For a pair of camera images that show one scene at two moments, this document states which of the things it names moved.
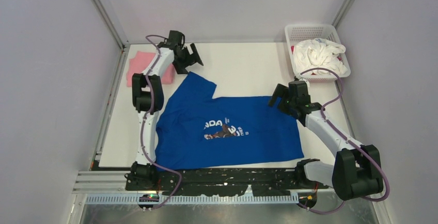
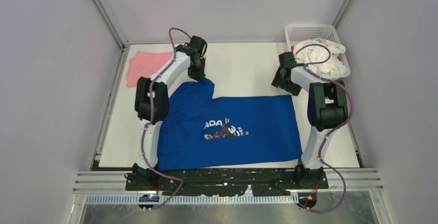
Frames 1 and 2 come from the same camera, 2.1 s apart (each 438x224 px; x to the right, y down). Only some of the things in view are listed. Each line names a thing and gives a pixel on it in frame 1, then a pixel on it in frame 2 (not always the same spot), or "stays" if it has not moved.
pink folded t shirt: x=139 y=63 stays
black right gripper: x=279 y=92 -> x=294 y=89
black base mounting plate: x=222 y=181 stays
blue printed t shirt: x=194 y=129 stays
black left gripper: x=192 y=59 -> x=198 y=76
